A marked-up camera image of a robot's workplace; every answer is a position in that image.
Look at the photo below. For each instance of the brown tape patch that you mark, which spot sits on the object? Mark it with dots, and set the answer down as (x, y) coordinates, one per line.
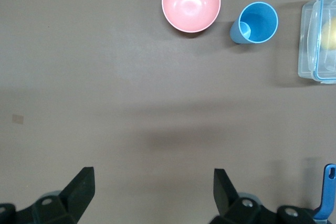
(18, 119)

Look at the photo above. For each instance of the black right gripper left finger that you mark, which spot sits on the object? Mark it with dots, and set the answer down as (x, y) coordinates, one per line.
(76, 197)

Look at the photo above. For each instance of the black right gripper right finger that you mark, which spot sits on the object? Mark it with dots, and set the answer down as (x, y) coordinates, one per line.
(225, 200)

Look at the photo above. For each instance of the yellow food piece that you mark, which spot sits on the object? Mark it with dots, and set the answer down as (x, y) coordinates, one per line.
(330, 35)

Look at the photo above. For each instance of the pink bowl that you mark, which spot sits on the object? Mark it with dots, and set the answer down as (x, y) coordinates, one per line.
(191, 2)

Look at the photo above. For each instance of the clear plastic food container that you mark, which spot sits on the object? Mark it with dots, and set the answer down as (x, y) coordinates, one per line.
(307, 51)

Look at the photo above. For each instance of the blue plastic cup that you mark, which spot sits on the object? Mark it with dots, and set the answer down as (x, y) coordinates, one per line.
(258, 22)

